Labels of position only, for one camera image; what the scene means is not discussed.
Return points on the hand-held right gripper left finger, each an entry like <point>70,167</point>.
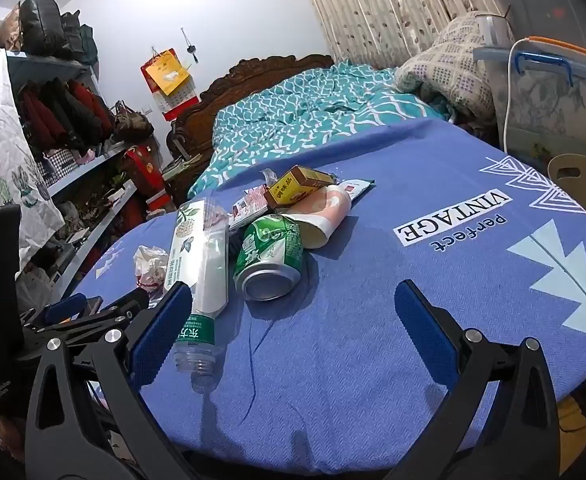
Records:
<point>158,332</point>

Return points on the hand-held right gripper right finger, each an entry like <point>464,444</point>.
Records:
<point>425,332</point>

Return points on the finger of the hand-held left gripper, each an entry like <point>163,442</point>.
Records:
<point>123,305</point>
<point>65,308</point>

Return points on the clear plastic bottle green label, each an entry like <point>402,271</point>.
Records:
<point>195,340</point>

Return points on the white floral plastic packet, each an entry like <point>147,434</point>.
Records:
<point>188,240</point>

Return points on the green drink can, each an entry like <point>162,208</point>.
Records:
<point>268,255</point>

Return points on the pink paper cup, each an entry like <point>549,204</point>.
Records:
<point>330,210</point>

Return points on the white red wrapper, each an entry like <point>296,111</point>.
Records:
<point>248,205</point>

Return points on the small clear wrapper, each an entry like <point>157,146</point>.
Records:
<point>268,176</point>

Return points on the small yellow brown box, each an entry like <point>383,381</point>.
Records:
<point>298,182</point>

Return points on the blue printed tablecloth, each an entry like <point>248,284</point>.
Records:
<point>373,270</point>

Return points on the red gift box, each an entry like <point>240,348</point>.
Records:
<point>145,180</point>

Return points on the grey metal shelf rack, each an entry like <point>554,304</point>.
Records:
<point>73,180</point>

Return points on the brown handbag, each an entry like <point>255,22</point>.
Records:
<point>132,122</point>

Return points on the folded dark red clothes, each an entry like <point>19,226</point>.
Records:
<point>68,110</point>

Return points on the teal patterned blanket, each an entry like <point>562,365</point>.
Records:
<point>293,115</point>

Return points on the carved wooden headboard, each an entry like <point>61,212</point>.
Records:
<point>253,77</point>

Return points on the patterned pillow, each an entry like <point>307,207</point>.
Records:
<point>448,70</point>

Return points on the small dark bag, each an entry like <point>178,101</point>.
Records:
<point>79,40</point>

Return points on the large black bag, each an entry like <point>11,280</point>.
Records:
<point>40,25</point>

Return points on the leaf print curtain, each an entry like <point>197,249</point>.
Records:
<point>373,5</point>

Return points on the red yellow wall calendar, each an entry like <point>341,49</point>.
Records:
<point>165,77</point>

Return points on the hanging wall ornament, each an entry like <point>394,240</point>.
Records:
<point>191,50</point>

